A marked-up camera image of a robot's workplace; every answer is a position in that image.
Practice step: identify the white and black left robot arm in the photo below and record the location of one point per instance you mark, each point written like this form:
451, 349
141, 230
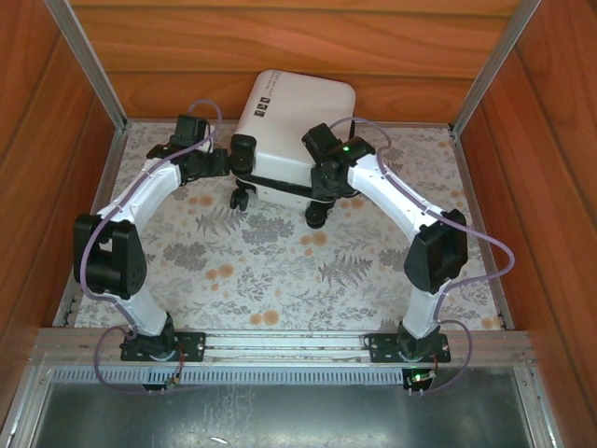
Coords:
149, 196

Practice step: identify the grey metal sheet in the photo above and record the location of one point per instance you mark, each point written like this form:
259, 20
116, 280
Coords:
326, 420

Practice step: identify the small circuit board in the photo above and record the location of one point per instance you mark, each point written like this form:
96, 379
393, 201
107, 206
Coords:
173, 380

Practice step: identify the aluminium mounting rail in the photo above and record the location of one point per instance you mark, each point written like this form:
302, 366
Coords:
289, 343

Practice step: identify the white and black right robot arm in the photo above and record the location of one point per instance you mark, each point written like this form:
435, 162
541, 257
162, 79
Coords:
392, 196

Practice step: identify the white hard-shell suitcase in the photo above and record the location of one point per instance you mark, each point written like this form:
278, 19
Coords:
298, 121

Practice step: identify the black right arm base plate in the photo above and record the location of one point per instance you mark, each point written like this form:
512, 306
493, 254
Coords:
382, 347

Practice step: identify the aluminium lower frame bar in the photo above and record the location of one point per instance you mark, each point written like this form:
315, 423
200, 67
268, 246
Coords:
536, 410
27, 410

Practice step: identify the circuit board with green light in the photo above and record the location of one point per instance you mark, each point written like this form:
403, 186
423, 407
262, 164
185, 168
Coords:
420, 377

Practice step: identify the floral patterned tablecloth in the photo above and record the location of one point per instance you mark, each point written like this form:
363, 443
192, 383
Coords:
280, 280

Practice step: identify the aluminium table side rail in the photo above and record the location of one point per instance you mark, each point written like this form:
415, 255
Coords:
109, 177

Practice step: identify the aluminium frame post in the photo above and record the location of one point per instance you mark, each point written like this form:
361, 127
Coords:
494, 65
88, 65

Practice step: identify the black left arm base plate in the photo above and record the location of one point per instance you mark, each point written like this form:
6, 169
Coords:
191, 347

